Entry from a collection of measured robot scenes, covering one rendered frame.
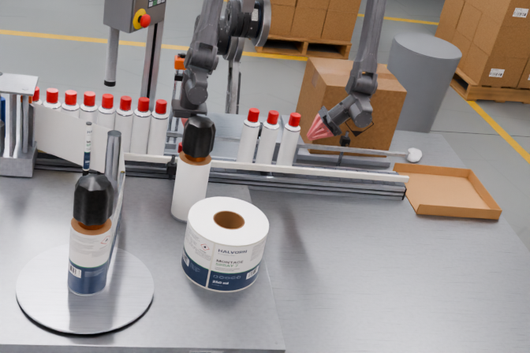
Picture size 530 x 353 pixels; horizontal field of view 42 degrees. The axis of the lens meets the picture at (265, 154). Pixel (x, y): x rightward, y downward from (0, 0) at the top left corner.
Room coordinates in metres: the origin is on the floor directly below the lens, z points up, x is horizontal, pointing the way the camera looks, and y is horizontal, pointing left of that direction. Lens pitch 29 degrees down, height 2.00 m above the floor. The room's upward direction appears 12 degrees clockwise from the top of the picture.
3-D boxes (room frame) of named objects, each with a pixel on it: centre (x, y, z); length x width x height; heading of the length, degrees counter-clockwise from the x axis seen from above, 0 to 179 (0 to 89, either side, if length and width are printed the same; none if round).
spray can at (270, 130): (1.91, 0.00, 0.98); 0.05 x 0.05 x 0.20
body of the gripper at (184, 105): (1.78, 0.24, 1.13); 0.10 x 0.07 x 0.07; 105
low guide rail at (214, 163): (1.86, 0.04, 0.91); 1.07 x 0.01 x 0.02; 105
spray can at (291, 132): (1.93, -0.07, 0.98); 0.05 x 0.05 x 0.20
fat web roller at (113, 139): (1.61, 0.41, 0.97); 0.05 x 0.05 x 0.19
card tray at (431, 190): (2.08, -0.64, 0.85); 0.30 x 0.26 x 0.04; 105
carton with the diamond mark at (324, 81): (2.29, -0.26, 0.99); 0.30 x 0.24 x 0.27; 108
